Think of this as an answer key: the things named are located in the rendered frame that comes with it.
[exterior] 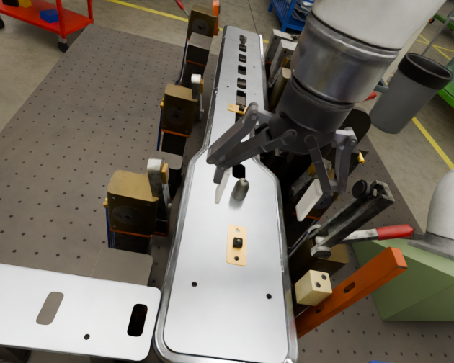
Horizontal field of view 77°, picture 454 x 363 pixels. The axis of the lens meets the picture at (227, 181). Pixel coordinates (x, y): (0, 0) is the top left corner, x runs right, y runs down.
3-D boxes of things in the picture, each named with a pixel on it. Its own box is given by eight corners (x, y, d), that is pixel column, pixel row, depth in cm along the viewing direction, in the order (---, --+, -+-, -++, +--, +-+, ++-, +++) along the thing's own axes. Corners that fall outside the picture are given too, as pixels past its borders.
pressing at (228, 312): (217, 23, 135) (219, 19, 134) (263, 37, 138) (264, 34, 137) (145, 363, 39) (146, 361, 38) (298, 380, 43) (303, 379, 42)
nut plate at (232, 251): (228, 224, 57) (229, 221, 56) (246, 227, 58) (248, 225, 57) (225, 263, 51) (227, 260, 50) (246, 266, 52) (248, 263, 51)
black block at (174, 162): (138, 217, 88) (142, 146, 67) (169, 224, 89) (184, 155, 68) (132, 232, 84) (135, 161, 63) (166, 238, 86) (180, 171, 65)
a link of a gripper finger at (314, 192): (315, 178, 43) (319, 178, 43) (295, 206, 48) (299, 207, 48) (318, 193, 41) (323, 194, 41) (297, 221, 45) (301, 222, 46)
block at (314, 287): (243, 333, 73) (309, 269, 47) (256, 334, 73) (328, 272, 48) (243, 348, 70) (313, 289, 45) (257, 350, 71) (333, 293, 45)
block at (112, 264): (96, 302, 69) (85, 242, 49) (145, 309, 71) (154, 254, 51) (84, 335, 64) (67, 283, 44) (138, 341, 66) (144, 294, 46)
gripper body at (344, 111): (352, 78, 34) (315, 138, 40) (285, 57, 32) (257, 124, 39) (371, 112, 28) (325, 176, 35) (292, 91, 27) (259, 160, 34)
